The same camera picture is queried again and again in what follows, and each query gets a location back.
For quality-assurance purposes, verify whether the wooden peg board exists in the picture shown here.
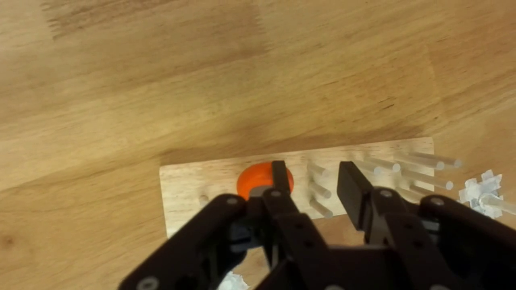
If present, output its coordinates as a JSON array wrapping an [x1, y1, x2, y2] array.
[[157, 138, 435, 241]]

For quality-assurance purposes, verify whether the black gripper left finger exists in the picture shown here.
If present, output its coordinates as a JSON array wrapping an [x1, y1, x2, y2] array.
[[117, 160, 328, 290]]

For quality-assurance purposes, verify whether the orange plastic ring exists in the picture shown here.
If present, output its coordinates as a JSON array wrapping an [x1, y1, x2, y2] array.
[[235, 162, 296, 202]]

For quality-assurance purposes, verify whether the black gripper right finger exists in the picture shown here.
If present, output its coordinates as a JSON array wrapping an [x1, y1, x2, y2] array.
[[336, 160, 516, 290]]

